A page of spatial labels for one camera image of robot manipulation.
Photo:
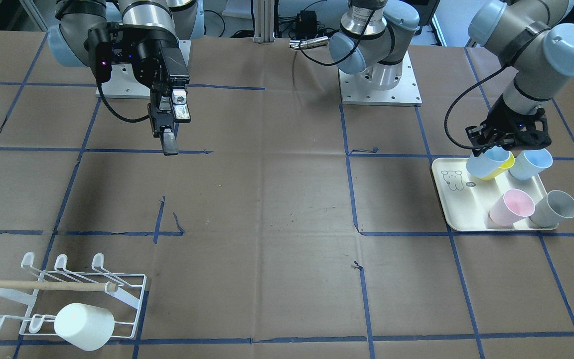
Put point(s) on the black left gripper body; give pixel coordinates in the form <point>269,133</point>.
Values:
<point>499,119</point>

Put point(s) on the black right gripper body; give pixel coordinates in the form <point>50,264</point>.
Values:
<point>148,55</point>

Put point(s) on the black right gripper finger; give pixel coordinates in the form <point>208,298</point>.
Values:
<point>179,106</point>
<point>162,125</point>

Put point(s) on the light blue cup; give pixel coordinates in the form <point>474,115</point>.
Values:
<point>486,162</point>
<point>530,163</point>

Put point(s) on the white ikea cup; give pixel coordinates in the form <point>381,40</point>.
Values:
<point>86,326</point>

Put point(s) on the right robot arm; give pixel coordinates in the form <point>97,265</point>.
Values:
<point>75,18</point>

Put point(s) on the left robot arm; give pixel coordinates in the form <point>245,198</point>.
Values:
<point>529,36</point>

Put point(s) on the yellow cup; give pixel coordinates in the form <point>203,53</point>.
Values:
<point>505,166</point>

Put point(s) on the pink cup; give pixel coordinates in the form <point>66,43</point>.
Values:
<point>512,206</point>

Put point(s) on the grey cup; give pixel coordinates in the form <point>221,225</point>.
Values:
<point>556,207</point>

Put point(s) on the cream rabbit tray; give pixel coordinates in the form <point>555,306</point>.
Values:
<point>466,200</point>

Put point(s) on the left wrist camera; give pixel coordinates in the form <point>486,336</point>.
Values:
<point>476,137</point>

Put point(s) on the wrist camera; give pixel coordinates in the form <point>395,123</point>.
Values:
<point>476,137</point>
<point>99,46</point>

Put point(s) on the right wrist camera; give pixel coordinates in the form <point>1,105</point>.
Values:
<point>99,46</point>

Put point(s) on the white wire cup rack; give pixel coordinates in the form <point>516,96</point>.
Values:
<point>42,293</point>

